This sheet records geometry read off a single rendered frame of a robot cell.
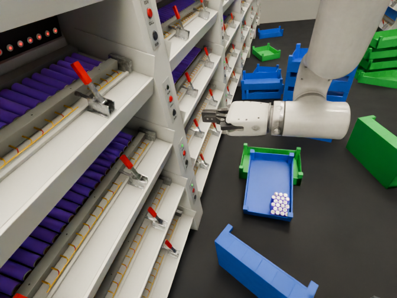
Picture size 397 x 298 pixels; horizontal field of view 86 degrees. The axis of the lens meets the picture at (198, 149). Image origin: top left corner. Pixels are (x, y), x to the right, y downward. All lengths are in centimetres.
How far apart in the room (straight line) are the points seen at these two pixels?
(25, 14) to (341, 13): 41
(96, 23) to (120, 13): 7
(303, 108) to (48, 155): 48
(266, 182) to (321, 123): 62
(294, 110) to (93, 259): 50
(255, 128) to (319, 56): 20
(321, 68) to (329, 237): 76
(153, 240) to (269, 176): 66
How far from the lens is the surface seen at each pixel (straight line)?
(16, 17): 34
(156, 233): 69
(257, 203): 106
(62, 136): 39
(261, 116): 53
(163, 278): 85
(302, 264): 99
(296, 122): 53
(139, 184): 53
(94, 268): 47
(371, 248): 111
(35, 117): 39
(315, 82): 60
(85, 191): 52
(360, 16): 42
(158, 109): 57
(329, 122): 54
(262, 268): 75
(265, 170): 112
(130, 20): 51
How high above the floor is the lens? 90
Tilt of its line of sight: 41 degrees down
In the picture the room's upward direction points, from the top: 10 degrees counter-clockwise
